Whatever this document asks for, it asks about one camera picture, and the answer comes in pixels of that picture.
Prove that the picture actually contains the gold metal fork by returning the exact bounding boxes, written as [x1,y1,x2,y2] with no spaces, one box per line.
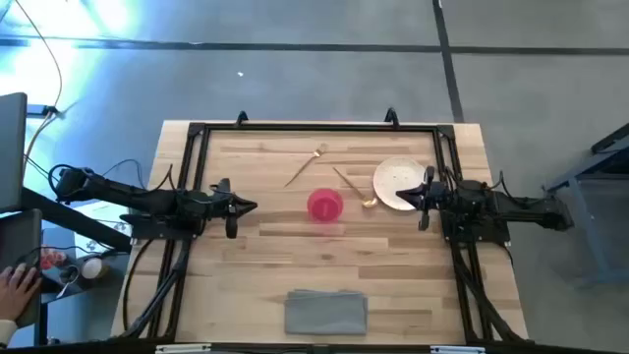
[283,143,329,189]

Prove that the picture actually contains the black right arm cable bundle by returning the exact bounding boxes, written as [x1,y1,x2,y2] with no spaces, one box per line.
[450,240,528,343]

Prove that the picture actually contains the gold metal spoon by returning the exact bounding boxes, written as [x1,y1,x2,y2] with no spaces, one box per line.
[332,166,378,209]

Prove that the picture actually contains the white cable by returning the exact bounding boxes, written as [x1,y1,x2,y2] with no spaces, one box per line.
[13,0,64,166]

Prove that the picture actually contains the person's hand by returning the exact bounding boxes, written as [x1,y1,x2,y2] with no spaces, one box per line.
[0,264,43,325]

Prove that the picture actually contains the pink plastic bowl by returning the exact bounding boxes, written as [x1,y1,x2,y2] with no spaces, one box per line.
[307,187,345,223]

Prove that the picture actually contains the white tape roll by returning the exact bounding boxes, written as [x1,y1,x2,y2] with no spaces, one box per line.
[80,256,105,281]

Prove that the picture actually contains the black left arm cable bundle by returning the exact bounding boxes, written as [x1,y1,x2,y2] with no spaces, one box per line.
[121,238,194,340]

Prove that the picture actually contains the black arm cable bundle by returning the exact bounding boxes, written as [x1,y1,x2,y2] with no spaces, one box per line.
[121,238,194,340]
[450,240,528,343]

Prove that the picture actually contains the dark laptop base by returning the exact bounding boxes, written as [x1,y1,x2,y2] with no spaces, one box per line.
[0,208,43,328]

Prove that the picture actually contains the blue metal table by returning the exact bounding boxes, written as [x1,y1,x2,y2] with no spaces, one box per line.
[543,122,629,289]

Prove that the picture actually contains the red small object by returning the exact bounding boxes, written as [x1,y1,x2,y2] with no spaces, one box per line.
[40,247,68,270]

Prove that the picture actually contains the grey laptop screen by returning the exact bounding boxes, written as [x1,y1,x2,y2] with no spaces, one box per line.
[0,91,29,213]

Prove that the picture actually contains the black aluminium table frame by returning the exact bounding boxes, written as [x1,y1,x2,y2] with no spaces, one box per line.
[145,121,530,344]

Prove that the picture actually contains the white bracket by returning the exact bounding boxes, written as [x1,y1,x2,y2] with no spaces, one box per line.
[430,345,487,354]
[155,343,213,354]

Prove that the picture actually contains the speckled white plate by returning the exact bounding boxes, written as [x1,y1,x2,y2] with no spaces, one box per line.
[372,155,428,211]

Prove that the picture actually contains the grey cloth napkin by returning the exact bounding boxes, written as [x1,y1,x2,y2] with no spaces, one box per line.
[283,288,369,336]

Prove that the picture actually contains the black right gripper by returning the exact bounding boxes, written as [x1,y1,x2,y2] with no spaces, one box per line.
[395,165,451,231]

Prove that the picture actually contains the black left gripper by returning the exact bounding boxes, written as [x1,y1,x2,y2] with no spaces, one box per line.
[208,177,258,241]

